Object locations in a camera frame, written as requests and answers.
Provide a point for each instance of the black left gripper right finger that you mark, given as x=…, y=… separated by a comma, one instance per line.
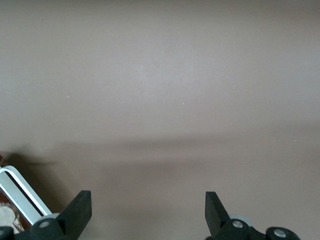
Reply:
x=216, y=215

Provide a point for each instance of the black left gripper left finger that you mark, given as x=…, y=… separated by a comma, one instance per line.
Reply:
x=75, y=215

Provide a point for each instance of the dark brown wooden drawer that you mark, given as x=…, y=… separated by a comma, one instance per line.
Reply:
x=22, y=220

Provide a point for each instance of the brown table cover sheet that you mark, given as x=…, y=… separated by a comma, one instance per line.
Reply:
x=160, y=87

